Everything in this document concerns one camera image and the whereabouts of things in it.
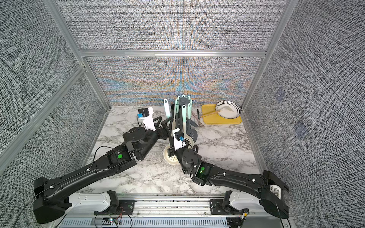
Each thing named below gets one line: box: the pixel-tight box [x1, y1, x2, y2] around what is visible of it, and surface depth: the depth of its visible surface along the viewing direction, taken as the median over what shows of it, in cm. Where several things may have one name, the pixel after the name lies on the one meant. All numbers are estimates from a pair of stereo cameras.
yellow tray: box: [201, 104, 242, 124], surface depth 112 cm
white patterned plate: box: [215, 100, 242, 120], surface depth 118 cm
